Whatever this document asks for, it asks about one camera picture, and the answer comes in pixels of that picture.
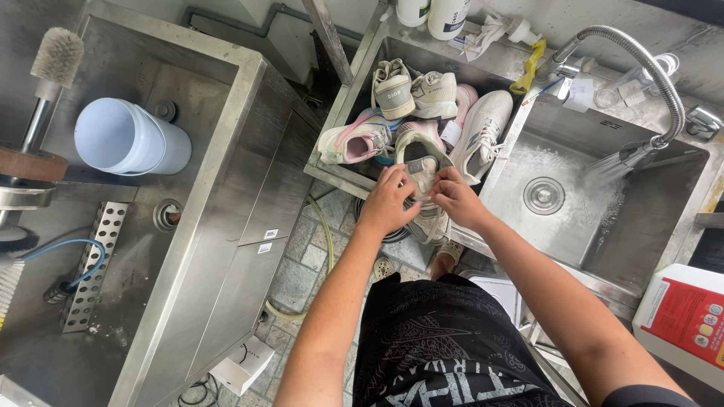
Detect chrome faucet handle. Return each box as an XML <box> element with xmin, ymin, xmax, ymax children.
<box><xmin>684</xmin><ymin>104</ymin><xmax>724</xmax><ymax>142</ymax></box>

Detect person's left hand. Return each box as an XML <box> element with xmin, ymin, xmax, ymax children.
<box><xmin>357</xmin><ymin>164</ymin><xmax>423</xmax><ymax>238</ymax></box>

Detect round metal sink drain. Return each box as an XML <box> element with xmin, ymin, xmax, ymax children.
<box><xmin>523</xmin><ymin>176</ymin><xmax>566</xmax><ymax>216</ymax></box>

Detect yellow-green hose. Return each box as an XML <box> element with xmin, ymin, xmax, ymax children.
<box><xmin>264</xmin><ymin>194</ymin><xmax>336</xmax><ymax>322</ymax></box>

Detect stainless steel washing station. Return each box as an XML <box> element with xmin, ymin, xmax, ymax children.
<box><xmin>0</xmin><ymin>0</ymin><xmax>323</xmax><ymax>407</ymax></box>

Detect person's foot in sandal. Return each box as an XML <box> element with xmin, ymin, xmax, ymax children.
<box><xmin>429</xmin><ymin>240</ymin><xmax>466</xmax><ymax>282</ymax></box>

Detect person's black sleeve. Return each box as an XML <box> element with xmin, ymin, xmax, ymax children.
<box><xmin>601</xmin><ymin>384</ymin><xmax>700</xmax><ymax>407</ymax></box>

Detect grey and white sneaker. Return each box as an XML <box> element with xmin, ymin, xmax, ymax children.
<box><xmin>394</xmin><ymin>129</ymin><xmax>457</xmax><ymax>246</ymax></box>

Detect small white bottle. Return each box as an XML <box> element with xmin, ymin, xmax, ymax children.
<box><xmin>395</xmin><ymin>0</ymin><xmax>432</xmax><ymax>28</ymax></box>

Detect blue cable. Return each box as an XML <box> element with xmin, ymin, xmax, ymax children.
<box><xmin>19</xmin><ymin>238</ymin><xmax>107</xmax><ymax>290</ymax></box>

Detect white pump head with cloth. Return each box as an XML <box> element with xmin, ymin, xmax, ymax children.
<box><xmin>459</xmin><ymin>14</ymin><xmax>544</xmax><ymax>63</ymax></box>

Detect cream sneaker with grey heel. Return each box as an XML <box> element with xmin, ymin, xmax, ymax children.
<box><xmin>371</xmin><ymin>58</ymin><xmax>417</xmax><ymax>121</ymax></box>

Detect white paper tag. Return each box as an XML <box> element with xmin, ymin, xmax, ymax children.
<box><xmin>562</xmin><ymin>77</ymin><xmax>595</xmax><ymax>114</ymax></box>

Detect white perforated sandal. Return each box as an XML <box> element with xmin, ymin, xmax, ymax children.
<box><xmin>372</xmin><ymin>256</ymin><xmax>398</xmax><ymax>282</ymax></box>

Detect brown round disc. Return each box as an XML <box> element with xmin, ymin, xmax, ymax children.
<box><xmin>0</xmin><ymin>145</ymin><xmax>69</xmax><ymax>183</ymax></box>

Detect person's black printed shorts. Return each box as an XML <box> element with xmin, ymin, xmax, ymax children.
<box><xmin>351</xmin><ymin>272</ymin><xmax>573</xmax><ymax>407</ymax></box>

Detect beige round bristle brush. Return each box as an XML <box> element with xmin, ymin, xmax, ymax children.
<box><xmin>29</xmin><ymin>26</ymin><xmax>85</xmax><ymax>104</ymax></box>

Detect blue handled small brush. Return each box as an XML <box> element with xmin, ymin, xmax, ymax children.
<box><xmin>521</xmin><ymin>77</ymin><xmax>565</xmax><ymax>107</ymax></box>

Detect person's right hand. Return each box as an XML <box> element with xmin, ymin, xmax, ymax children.
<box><xmin>429</xmin><ymin>167</ymin><xmax>494</xmax><ymax>230</ymax></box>

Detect black coiled hose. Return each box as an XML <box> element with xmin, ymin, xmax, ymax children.
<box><xmin>354</xmin><ymin>197</ymin><xmax>413</xmax><ymax>244</ymax></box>

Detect white and pink sneaker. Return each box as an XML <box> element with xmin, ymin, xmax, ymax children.
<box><xmin>317</xmin><ymin>107</ymin><xmax>398</xmax><ymax>166</ymax></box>

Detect white plastic tray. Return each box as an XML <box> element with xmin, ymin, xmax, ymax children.
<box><xmin>459</xmin><ymin>269</ymin><xmax>522</xmax><ymax>330</ymax></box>

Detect white leather sneaker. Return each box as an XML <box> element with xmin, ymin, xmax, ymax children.
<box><xmin>410</xmin><ymin>70</ymin><xmax>459</xmax><ymax>121</ymax></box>

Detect black bristle brush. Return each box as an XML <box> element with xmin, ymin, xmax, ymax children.
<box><xmin>0</xmin><ymin>225</ymin><xmax>40</xmax><ymax>262</ymax></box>

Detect white bristle brush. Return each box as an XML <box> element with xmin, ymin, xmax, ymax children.
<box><xmin>0</xmin><ymin>259</ymin><xmax>27</xmax><ymax>330</ymax></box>

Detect flexible metal faucet hose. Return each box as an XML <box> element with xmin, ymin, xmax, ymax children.
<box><xmin>536</xmin><ymin>25</ymin><xmax>687</xmax><ymax>171</ymax></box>

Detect perforated metal strip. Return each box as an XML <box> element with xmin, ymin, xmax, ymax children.
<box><xmin>59</xmin><ymin>201</ymin><xmax>130</xmax><ymax>334</ymax></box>

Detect black cable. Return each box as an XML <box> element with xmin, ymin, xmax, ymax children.
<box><xmin>177</xmin><ymin>374</ymin><xmax>222</xmax><ymax>407</ymax></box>

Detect large white bottle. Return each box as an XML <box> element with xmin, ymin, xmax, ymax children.
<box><xmin>426</xmin><ymin>0</ymin><xmax>472</xmax><ymax>41</ymax></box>

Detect slanted metal bar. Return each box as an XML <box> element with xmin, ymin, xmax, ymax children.
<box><xmin>301</xmin><ymin>0</ymin><xmax>355</xmax><ymax>87</ymax></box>

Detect white plastic bucket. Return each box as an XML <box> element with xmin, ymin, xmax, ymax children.
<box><xmin>74</xmin><ymin>97</ymin><xmax>193</xmax><ymax>176</ymax></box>

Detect round metal floor drain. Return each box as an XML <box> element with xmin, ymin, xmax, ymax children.
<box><xmin>152</xmin><ymin>198</ymin><xmax>184</xmax><ymax>233</ymax></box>

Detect white jug with red label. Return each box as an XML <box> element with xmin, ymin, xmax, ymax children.
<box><xmin>632</xmin><ymin>263</ymin><xmax>724</xmax><ymax>394</ymax></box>

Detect yellow strap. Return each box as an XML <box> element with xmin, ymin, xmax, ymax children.
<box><xmin>508</xmin><ymin>38</ymin><xmax>548</xmax><ymax>96</ymax></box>

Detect white mesh sneaker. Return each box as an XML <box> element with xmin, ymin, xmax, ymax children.
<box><xmin>449</xmin><ymin>90</ymin><xmax>515</xmax><ymax>187</ymax></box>

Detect stainless steel double sink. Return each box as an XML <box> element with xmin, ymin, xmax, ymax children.
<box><xmin>304</xmin><ymin>3</ymin><xmax>724</xmax><ymax>317</ymax></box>

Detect white cardboard box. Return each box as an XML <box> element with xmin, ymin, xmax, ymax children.
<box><xmin>209</xmin><ymin>335</ymin><xmax>277</xmax><ymax>397</ymax></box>

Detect clear plastic measuring cup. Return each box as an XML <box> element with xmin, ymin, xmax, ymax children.
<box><xmin>593</xmin><ymin>52</ymin><xmax>681</xmax><ymax>110</ymax></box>

